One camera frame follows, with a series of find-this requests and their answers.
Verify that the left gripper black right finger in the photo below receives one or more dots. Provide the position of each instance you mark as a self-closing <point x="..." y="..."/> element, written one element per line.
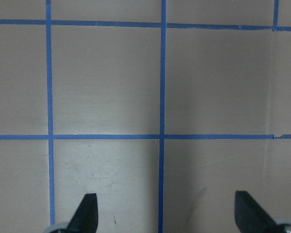
<point x="250" y="217"/>

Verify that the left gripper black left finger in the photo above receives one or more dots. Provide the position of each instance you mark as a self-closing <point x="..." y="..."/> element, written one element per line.
<point x="85" y="218"/>

